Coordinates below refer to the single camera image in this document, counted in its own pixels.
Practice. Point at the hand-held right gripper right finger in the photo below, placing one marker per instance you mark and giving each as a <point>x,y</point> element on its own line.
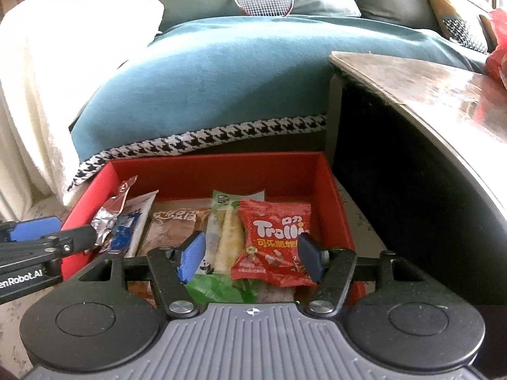
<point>311,259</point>

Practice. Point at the teal blanket houndstooth trim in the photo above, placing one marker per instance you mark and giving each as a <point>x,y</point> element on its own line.
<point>222,79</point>

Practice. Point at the white and blue snack packet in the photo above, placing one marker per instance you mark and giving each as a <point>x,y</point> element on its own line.
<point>136,209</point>

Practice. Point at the pale pink snack packet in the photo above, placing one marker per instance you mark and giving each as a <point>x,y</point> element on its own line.
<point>277,293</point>

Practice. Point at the red gummy candy packet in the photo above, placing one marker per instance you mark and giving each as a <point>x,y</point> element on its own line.
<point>269,225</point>

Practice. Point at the silver and red foil packet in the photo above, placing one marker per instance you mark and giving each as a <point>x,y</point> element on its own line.
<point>109,221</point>

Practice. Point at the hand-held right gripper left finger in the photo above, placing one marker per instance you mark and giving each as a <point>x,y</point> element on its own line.
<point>193,255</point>

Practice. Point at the red plastic bag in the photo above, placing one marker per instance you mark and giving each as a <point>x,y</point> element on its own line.
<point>499,55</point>

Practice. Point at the green and yellow snack packet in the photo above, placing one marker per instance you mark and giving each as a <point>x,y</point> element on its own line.
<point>229,237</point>

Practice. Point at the red cardboard box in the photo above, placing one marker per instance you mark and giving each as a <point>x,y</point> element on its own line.
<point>222,174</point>

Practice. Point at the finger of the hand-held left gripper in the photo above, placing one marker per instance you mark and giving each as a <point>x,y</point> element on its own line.
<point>35,228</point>
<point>75,237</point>

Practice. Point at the orange snack packet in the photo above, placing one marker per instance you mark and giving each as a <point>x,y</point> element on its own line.
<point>138,289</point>

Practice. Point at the brown snack packet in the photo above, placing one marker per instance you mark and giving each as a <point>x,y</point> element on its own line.
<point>170,229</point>

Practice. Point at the dark glossy coffee table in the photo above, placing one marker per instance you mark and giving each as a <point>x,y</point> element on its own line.
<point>396,206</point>

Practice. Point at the white fluffy blanket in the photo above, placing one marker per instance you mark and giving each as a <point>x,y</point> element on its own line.
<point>59,67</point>

